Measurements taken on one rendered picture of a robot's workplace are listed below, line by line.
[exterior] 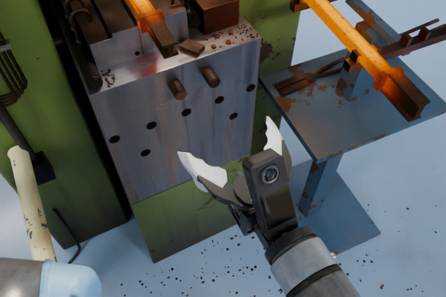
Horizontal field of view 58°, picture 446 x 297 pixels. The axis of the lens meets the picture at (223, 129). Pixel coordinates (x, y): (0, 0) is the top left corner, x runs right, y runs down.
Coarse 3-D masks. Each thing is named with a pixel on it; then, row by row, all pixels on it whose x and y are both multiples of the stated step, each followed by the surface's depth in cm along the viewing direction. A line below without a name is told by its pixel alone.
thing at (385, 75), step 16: (304, 0) 90; (320, 0) 86; (320, 16) 85; (336, 16) 83; (336, 32) 82; (352, 32) 79; (352, 48) 78; (368, 48) 77; (368, 64) 75; (384, 64) 74; (384, 80) 72; (400, 80) 70; (400, 96) 71; (416, 96) 68; (400, 112) 71; (416, 112) 68
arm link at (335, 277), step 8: (320, 272) 46; (328, 272) 46; (336, 272) 47; (304, 280) 46; (312, 280) 46; (320, 280) 46; (328, 280) 46; (336, 280) 46; (344, 280) 46; (296, 288) 46; (304, 288) 46; (312, 288) 45; (320, 288) 45; (328, 288) 45; (336, 288) 45; (344, 288) 45; (352, 288) 46; (288, 296) 48; (296, 296) 46; (304, 296) 46; (312, 296) 45; (320, 296) 45; (328, 296) 45; (336, 296) 45; (344, 296) 45; (352, 296) 45; (360, 296) 46
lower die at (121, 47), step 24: (72, 0) 84; (96, 0) 83; (120, 0) 83; (168, 0) 82; (96, 24) 79; (120, 24) 78; (168, 24) 81; (96, 48) 77; (120, 48) 80; (144, 48) 82
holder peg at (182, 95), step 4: (172, 80) 84; (176, 80) 84; (172, 84) 83; (176, 84) 83; (180, 84) 83; (172, 88) 83; (176, 88) 82; (180, 88) 82; (184, 88) 83; (172, 92) 83; (176, 92) 82; (180, 92) 82; (184, 92) 82; (176, 96) 82; (180, 96) 83; (184, 96) 83
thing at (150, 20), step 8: (136, 0) 80; (144, 0) 80; (136, 8) 79; (144, 8) 78; (152, 8) 78; (144, 16) 76; (152, 16) 76; (160, 16) 77; (144, 24) 76; (152, 24) 74; (160, 24) 74; (152, 32) 77; (160, 32) 73; (168, 32) 73; (160, 40) 72; (168, 40) 72; (176, 40) 72; (160, 48) 74; (168, 48) 72; (168, 56) 73
